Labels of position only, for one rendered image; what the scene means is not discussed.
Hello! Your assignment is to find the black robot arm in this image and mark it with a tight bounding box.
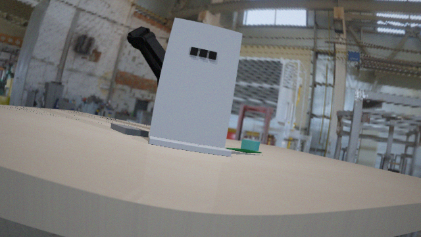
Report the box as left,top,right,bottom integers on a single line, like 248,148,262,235
127,26,166,86

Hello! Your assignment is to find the grey panel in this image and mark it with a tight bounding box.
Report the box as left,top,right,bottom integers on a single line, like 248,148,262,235
149,18,242,157

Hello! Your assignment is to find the teal rectangular block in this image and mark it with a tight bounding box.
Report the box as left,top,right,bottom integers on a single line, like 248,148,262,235
241,139,260,151

